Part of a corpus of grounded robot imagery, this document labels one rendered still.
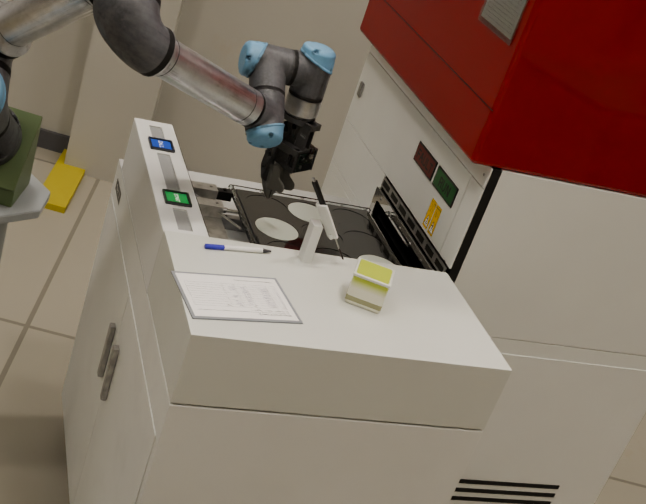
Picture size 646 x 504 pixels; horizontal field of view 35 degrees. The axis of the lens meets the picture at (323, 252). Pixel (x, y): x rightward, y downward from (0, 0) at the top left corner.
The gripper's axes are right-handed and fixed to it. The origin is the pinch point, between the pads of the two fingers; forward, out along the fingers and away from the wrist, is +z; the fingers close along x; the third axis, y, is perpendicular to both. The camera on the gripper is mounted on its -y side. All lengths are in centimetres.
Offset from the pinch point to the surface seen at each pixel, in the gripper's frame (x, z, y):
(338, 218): 20.5, 6.5, 7.6
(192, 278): -44.4, -0.6, 21.9
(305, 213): 13.1, 6.3, 3.1
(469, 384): -12, 4, 66
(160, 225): -34.8, 0.8, 2.9
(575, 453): 60, 46, 74
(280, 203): 10.6, 6.4, -2.8
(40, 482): -22, 96, -25
